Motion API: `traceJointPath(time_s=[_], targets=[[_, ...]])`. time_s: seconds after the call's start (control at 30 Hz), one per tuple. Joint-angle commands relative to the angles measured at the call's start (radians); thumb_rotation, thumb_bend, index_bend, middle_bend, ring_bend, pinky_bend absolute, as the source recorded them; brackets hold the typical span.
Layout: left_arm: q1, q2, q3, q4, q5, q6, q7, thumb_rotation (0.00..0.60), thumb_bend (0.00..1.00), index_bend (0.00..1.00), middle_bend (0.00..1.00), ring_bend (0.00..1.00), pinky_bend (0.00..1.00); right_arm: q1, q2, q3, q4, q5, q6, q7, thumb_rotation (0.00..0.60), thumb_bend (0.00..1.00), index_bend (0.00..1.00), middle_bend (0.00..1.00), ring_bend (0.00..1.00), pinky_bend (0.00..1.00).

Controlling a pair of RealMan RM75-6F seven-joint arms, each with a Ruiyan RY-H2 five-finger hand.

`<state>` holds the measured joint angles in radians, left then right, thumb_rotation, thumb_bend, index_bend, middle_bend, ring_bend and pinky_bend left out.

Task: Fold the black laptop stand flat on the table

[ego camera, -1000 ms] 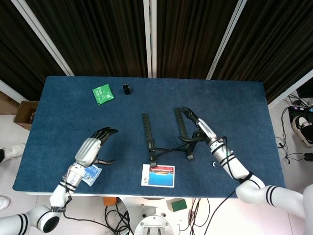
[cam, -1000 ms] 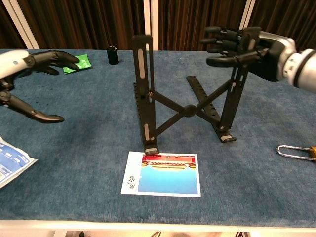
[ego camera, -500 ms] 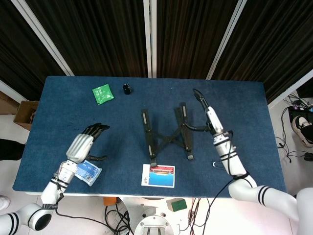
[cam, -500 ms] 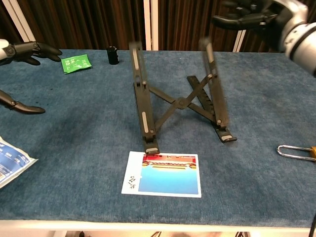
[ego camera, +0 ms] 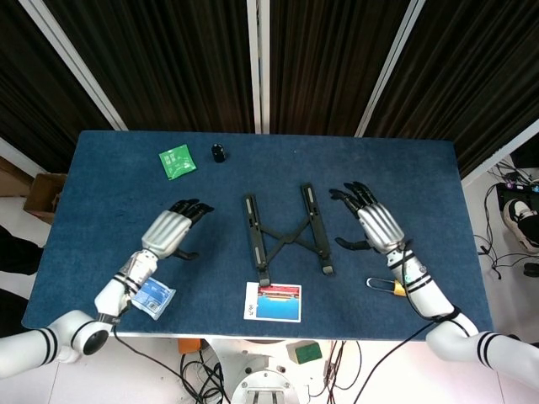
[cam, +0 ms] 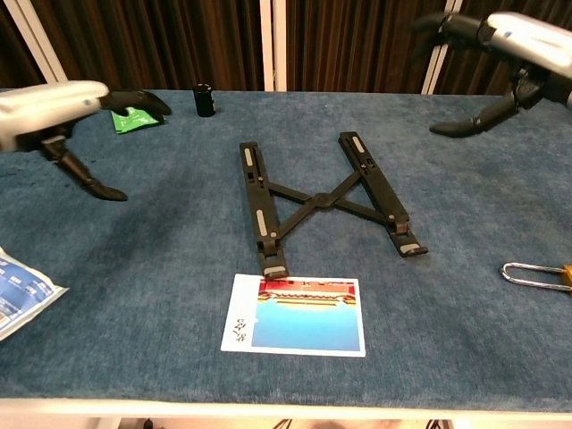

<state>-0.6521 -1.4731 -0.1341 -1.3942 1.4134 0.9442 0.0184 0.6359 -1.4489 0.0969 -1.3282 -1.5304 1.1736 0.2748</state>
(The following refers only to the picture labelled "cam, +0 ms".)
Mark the blue red picture card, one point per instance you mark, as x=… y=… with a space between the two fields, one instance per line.
x=295 y=315

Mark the brass padlock long shackle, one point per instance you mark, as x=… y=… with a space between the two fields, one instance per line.
x=536 y=275

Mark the blue white wipes packet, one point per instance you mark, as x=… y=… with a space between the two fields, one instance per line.
x=22 y=292

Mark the black folding stand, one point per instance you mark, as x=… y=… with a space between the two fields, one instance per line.
x=322 y=201

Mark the green sachet packet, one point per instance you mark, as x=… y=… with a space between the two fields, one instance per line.
x=134 y=120

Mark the small black cylinder bottle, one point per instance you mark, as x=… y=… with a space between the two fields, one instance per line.
x=204 y=99

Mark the blue felt table mat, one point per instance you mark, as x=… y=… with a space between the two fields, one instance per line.
x=286 y=268

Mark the white partition frame post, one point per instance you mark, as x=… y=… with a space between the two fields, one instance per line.
x=33 y=40
x=440 y=49
x=272 y=44

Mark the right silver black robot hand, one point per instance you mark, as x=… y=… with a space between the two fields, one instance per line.
x=500 y=62

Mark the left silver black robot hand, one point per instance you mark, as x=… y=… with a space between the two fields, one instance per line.
x=67 y=129

